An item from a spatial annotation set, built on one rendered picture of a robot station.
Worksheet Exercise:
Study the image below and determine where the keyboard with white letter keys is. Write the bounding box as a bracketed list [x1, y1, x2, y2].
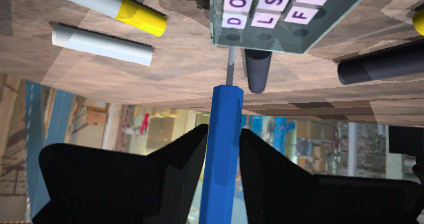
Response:
[209, 0, 363, 56]

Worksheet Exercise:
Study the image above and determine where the blue stylus with white tip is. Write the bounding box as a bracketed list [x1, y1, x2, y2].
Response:
[199, 45, 244, 224]

